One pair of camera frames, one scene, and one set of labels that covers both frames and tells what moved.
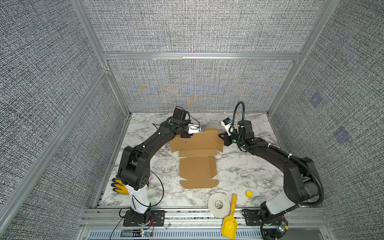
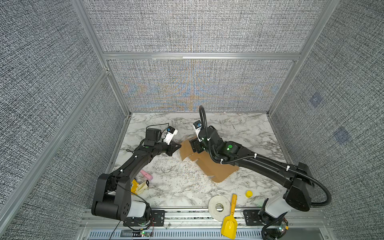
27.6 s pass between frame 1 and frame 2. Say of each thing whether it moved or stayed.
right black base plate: stayed
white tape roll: stayed
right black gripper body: moved
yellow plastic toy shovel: stayed
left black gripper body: moved
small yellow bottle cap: stayed
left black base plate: stayed
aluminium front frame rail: stayed
